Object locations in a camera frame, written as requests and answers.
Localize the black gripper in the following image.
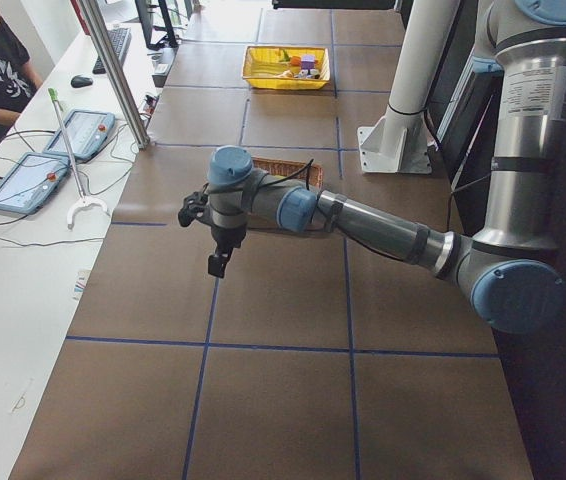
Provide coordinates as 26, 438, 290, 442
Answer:
207, 224, 246, 278

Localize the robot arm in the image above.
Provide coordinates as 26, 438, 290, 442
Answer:
179, 1, 566, 333

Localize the brown wicker basket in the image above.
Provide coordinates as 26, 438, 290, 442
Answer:
250, 157, 323, 189

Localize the yellow wicker basket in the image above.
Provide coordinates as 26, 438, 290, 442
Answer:
242, 45, 331, 91

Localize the white grabber tool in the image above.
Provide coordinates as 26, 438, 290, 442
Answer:
48, 88, 109, 230

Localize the teach pendant tablet far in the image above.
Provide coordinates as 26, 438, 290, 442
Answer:
63, 109, 115, 163

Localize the teach pendant tablet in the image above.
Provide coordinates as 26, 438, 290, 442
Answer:
0, 152, 70, 215
63, 109, 115, 163

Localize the teach pendant tablet near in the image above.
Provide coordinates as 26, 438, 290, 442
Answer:
0, 152, 70, 215

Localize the orange toy carrot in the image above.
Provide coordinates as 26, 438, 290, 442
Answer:
276, 48, 302, 67

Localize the purple foam block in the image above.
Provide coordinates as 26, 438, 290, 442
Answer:
300, 54, 316, 71

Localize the black computer mouse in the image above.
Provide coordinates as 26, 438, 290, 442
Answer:
70, 75, 93, 89

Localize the black keyboard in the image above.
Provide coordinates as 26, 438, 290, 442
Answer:
92, 27, 132, 75

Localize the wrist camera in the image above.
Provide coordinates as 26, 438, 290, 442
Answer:
177, 191, 212, 228

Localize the white pillar mount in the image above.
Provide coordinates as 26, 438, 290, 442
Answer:
357, 0, 461, 175

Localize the aluminium post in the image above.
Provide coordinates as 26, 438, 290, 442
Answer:
77, 0, 150, 150

